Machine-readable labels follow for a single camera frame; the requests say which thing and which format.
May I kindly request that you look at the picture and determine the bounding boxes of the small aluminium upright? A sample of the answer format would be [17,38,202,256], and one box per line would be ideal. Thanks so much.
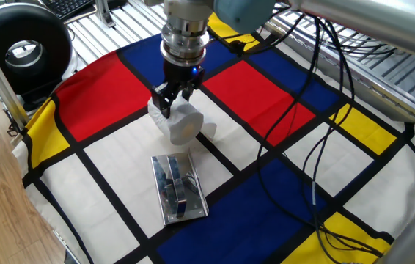
[95,0,117,29]

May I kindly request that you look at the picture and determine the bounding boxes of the black computer keyboard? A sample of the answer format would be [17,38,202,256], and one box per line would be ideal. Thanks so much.
[44,0,95,21]

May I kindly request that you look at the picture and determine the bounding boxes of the white toilet paper roll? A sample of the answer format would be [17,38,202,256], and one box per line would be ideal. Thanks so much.
[147,93,218,146]

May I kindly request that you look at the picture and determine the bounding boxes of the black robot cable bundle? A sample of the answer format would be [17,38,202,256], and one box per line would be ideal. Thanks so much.
[207,7,395,264]

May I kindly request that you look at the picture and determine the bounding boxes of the aluminium table edge rail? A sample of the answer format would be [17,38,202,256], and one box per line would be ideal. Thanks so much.
[264,16,415,131]

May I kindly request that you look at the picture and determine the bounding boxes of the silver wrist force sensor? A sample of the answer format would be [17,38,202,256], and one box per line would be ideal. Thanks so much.
[159,16,210,67]

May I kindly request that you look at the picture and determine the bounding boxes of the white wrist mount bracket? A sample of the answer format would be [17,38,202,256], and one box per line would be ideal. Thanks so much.
[143,0,215,22]

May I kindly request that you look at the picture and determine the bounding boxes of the cable with silver connector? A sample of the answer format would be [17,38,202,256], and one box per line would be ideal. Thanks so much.
[301,21,366,264]

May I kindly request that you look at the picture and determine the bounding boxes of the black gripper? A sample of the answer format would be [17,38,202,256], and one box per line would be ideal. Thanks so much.
[150,60,205,119]

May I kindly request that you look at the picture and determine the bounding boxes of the colour block grid tablecloth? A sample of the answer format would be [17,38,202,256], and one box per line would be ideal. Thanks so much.
[11,12,415,264]

